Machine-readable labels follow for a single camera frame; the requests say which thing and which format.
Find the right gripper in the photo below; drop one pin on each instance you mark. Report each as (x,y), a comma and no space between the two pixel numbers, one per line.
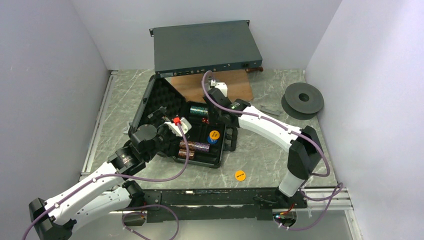
(211,117)

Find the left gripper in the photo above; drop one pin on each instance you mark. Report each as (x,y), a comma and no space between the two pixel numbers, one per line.
(159,115)

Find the orange big blind button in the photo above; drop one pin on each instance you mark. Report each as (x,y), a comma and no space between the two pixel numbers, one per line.
(214,135)

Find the blue small blind button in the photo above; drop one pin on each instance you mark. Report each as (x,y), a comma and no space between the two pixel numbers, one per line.
(211,140)

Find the black poker set case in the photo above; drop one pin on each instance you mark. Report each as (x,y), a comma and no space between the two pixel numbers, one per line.
(159,92)

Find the purple poker chip stack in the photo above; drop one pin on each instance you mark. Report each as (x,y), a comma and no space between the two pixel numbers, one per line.
(202,147)

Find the orange brown poker chip stack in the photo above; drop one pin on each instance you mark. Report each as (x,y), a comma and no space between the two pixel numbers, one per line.
(191,145)

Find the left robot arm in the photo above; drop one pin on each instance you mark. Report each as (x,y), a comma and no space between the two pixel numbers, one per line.
(114,185)

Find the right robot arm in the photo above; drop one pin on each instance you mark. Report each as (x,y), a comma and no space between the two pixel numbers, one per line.
(302,144)

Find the green poker chip stack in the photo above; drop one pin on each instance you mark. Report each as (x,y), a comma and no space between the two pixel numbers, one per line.
(198,110)

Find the wooden board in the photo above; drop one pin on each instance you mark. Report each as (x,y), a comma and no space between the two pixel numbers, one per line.
(237,82)

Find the small grey metal plate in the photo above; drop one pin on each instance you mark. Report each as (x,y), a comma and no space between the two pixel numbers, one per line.
(269,111)

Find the yellow big blind button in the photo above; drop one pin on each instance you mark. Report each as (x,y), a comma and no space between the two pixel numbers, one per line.
(240,175)

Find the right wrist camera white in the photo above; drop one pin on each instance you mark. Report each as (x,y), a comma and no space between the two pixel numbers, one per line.
(220,86)

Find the grey rack network switch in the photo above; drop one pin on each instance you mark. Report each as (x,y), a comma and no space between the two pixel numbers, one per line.
(191,49)

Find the black cable spool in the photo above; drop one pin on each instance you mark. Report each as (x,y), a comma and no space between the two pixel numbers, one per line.
(302,101)

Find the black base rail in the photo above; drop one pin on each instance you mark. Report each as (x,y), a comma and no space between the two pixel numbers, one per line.
(214,203)

